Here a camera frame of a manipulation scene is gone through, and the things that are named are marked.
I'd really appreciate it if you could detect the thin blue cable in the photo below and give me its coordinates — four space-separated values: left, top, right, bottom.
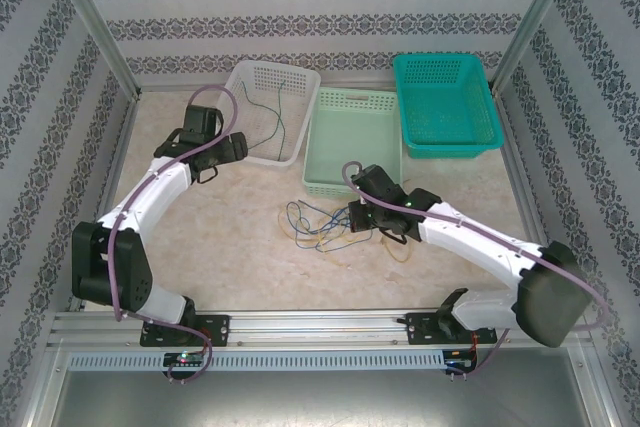
292 204 374 253
285 200 374 251

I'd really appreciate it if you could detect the thin green cable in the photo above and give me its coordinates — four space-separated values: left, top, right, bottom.
237 77 290 157
297 199 354 236

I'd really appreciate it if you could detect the light green plastic basket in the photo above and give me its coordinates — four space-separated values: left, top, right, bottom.
302 86 405 198

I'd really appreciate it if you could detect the white perforated plastic basket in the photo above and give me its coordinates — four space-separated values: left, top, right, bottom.
199 59 322 168

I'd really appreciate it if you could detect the teal perforated plastic basket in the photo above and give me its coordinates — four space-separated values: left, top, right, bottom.
392 53 505 160

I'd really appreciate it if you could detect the grey metal sheet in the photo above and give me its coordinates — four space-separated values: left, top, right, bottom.
49 371 601 427

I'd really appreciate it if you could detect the aluminium frame side rail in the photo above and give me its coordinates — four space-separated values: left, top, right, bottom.
92 90 144 228
492 89 591 313

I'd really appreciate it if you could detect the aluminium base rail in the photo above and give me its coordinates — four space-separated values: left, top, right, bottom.
48 309 587 348

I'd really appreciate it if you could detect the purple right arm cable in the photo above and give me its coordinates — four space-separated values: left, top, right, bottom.
341 160 610 384

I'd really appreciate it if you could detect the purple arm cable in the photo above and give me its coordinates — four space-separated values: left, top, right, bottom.
108 84 239 384
341 160 610 384

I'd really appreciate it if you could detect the slotted grey cable duct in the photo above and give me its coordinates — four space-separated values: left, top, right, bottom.
67 349 446 373

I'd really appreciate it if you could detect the aluminium frame post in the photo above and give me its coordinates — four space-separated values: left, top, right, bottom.
491 0 585 93
39 0 143 98

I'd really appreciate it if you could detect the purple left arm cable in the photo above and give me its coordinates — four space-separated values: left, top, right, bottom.
108 84 239 384

